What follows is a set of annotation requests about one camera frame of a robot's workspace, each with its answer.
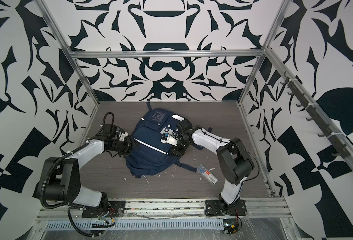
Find navy blue student backpack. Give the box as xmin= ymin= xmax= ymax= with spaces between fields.
xmin=125 ymin=102 xmax=203 ymax=179

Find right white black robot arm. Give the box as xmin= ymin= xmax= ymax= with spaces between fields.
xmin=171 ymin=120 xmax=255 ymax=206

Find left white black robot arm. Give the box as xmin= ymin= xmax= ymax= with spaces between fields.
xmin=34 ymin=124 xmax=134 ymax=210

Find clear plastic eraser case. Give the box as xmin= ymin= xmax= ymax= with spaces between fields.
xmin=197 ymin=165 xmax=218 ymax=185

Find green circuit board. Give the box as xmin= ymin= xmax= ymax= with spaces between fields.
xmin=223 ymin=218 xmax=242 ymax=235

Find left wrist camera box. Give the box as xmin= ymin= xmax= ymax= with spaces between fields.
xmin=115 ymin=128 xmax=129 ymax=142

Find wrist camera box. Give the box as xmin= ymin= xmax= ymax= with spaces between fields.
xmin=160 ymin=128 xmax=178 ymax=146
xmin=115 ymin=128 xmax=129 ymax=142

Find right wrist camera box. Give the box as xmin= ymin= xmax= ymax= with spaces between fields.
xmin=160 ymin=128 xmax=178 ymax=146

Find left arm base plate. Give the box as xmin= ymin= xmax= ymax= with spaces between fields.
xmin=81 ymin=201 xmax=126 ymax=218

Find aluminium front rail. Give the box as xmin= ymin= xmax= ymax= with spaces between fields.
xmin=35 ymin=196 xmax=292 ymax=222

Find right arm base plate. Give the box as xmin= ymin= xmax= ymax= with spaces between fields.
xmin=204 ymin=200 xmax=247 ymax=217

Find white slotted cable duct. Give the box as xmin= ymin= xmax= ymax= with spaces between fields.
xmin=44 ymin=218 xmax=225 ymax=231

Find wall hook rack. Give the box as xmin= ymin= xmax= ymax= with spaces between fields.
xmin=281 ymin=72 xmax=351 ymax=159

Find aluminium cage frame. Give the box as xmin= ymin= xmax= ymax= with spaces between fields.
xmin=32 ymin=0 xmax=353 ymax=193

